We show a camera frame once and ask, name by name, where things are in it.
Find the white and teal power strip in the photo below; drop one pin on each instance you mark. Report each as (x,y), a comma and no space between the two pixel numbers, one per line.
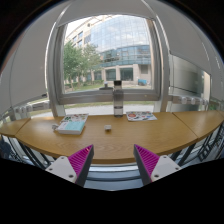
(71,126)

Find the green tree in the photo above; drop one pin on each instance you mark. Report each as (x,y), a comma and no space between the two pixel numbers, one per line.
(75,63)

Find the sticker sheet with round badges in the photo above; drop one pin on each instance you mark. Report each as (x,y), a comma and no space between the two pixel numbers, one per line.
(140,116)

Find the glass-fronted building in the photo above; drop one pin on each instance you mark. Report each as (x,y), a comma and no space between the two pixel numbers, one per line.
(123,40)

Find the small white charger block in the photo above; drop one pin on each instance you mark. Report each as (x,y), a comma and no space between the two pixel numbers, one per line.
(107,127)

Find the sticker sheet with food pictures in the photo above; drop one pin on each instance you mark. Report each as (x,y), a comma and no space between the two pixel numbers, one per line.
(78,117)

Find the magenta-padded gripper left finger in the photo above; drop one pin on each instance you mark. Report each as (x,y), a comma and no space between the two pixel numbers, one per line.
(71,166)

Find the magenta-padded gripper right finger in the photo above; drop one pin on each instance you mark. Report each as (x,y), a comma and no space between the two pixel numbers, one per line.
(155,166)

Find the clear grey drink bottle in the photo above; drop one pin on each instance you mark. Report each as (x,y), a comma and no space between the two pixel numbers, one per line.
(118,100)

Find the grey window frame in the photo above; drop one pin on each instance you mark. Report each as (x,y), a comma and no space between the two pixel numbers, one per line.
(100,96)

